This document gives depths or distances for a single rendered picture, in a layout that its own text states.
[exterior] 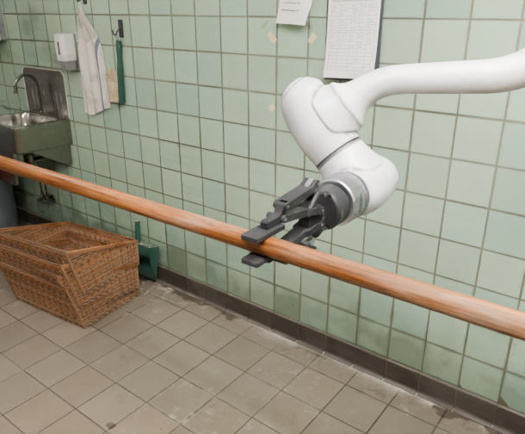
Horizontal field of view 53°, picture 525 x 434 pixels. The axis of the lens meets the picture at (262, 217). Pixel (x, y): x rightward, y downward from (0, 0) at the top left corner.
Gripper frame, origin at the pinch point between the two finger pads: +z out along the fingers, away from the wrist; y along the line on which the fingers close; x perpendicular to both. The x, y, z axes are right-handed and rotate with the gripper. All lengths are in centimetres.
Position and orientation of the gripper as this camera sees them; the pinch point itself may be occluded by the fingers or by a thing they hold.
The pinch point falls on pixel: (262, 243)
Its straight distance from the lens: 77.2
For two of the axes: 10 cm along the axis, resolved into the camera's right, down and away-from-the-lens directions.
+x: -8.0, -2.2, 5.5
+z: -6.0, 3.1, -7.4
